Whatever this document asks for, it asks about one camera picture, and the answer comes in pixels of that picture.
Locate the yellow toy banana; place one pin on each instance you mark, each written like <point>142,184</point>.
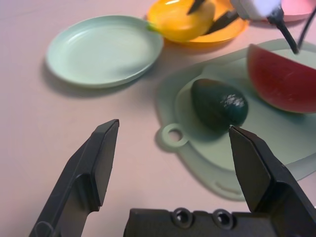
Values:
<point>180,22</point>

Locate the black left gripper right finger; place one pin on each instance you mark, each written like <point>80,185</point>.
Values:
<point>259,172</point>

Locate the red toy watermelon slice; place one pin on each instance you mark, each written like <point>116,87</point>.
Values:
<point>279,81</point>

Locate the mint green round plate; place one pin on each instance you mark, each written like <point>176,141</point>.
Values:
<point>103,51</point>

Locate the pink round plate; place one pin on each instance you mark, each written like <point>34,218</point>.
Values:
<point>298,12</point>

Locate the dark green toy avocado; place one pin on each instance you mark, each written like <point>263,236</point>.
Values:
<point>217,103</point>

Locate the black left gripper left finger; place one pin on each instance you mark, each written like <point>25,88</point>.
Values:
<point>81,177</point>

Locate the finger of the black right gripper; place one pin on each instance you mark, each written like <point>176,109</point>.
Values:
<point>222,22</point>
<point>197,6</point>

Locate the yellow round plate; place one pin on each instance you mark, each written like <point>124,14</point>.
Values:
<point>222,34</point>

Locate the green silicone cutting mat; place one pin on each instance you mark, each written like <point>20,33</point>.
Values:
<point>271,138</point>

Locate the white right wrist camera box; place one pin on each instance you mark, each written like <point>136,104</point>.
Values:
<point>256,8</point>

